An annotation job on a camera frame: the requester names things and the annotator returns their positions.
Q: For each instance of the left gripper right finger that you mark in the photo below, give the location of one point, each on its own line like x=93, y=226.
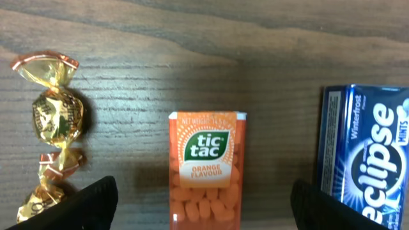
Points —
x=319, y=214

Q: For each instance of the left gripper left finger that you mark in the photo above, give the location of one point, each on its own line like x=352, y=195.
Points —
x=86, y=207

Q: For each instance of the blue candy pack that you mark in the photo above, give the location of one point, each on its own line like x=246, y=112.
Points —
x=367, y=143

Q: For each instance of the gold candy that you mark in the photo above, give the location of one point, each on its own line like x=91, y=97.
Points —
x=56, y=118
x=40, y=198

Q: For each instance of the orange candy box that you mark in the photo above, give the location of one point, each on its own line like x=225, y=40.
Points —
x=207, y=159

